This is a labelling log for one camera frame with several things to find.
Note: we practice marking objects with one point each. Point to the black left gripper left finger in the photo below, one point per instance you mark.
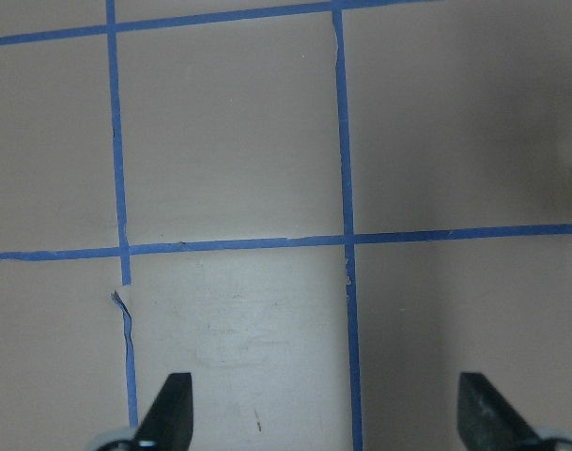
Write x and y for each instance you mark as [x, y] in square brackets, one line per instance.
[168, 425]

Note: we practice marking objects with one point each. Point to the brown paper table cover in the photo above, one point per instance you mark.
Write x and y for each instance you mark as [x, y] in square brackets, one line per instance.
[324, 211]

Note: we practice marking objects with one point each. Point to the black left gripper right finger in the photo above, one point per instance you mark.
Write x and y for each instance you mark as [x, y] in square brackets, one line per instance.
[486, 421]

